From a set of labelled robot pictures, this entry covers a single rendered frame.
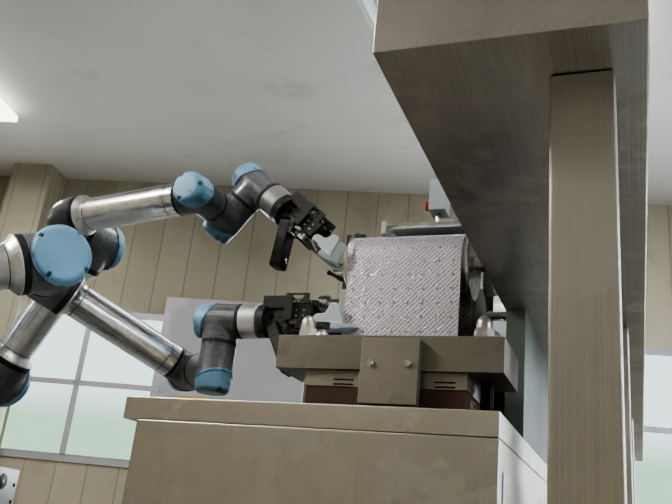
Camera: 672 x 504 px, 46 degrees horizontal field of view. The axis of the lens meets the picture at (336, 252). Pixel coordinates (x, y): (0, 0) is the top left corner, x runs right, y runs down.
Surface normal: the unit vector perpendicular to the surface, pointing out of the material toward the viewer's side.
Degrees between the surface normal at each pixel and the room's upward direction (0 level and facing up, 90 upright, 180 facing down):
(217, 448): 90
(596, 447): 90
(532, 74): 180
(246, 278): 90
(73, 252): 87
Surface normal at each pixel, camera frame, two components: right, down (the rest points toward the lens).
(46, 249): 0.66, -0.24
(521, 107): -0.10, 0.94
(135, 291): -0.11, -0.35
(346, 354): -0.34, -0.36
